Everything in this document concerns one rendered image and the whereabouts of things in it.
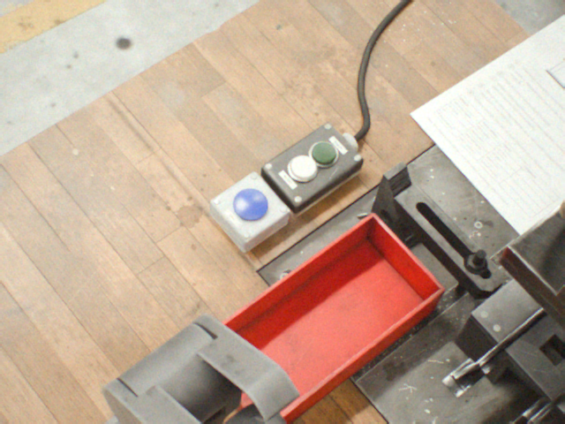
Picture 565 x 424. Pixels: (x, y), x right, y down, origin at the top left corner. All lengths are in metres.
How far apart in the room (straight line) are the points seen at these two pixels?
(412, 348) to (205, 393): 0.51
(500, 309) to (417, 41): 0.42
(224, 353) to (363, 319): 0.50
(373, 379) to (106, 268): 0.32
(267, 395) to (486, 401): 0.55
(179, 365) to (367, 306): 0.51
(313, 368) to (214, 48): 0.44
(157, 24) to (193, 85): 1.19
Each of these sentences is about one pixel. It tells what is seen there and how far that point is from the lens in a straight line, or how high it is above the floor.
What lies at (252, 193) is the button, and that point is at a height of 0.94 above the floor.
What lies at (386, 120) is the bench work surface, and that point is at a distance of 1.37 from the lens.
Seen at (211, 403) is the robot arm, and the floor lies 1.30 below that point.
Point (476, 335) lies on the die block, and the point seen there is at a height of 0.96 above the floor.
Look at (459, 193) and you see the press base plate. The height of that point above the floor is 0.90.
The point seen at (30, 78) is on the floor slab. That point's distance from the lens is 2.48.
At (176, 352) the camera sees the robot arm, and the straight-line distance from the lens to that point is 0.78.
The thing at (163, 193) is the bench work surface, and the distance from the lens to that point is 1.29.
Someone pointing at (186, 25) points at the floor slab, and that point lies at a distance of 2.55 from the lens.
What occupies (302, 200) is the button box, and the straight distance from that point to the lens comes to 1.26.
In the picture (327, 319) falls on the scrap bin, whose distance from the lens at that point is 1.23.
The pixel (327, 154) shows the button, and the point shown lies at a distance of 1.29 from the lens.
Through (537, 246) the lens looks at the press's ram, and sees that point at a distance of 1.05.
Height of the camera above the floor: 2.04
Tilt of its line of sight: 62 degrees down
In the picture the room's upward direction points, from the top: 10 degrees clockwise
